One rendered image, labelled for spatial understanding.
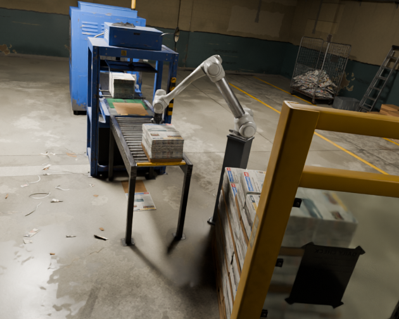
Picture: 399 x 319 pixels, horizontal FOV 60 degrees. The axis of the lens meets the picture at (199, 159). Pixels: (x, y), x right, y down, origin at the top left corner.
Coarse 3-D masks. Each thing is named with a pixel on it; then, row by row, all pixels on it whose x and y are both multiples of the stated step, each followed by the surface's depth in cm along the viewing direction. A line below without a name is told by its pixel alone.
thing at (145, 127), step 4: (144, 124) 315; (148, 124) 316; (152, 124) 317; (156, 124) 319; (160, 124) 320; (164, 124) 321; (168, 124) 323; (172, 124) 325; (144, 128) 309; (148, 128) 306; (152, 128) 308; (156, 128) 309; (160, 128) 311; (164, 128) 312; (168, 128) 314; (172, 128) 315; (144, 132) 309; (144, 136) 311; (144, 140) 313; (144, 144) 313
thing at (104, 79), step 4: (100, 76) 570; (104, 76) 574; (108, 76) 578; (100, 80) 542; (104, 80) 546; (108, 80) 550; (100, 84) 520; (104, 84) 524; (108, 84) 527; (100, 88) 507; (104, 88) 503; (108, 88) 506; (100, 92) 480; (104, 92) 481; (108, 92) 484; (100, 96) 463; (104, 96) 464; (108, 96) 466; (136, 96) 487; (140, 96) 492
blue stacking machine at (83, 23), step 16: (80, 16) 550; (96, 16) 558; (112, 16) 567; (128, 16) 581; (80, 32) 560; (96, 32) 568; (80, 48) 570; (80, 64) 581; (80, 80) 591; (80, 96) 602
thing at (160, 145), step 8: (152, 136) 291; (160, 136) 293; (168, 136) 296; (176, 136) 298; (152, 144) 287; (160, 144) 290; (168, 144) 293; (176, 144) 295; (152, 152) 290; (160, 152) 292; (168, 152) 295; (176, 152) 298
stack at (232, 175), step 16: (224, 176) 304; (224, 192) 296; (224, 208) 287; (224, 224) 278; (240, 224) 227; (224, 240) 274; (240, 240) 224; (224, 256) 266; (240, 256) 216; (224, 272) 257; (224, 288) 255
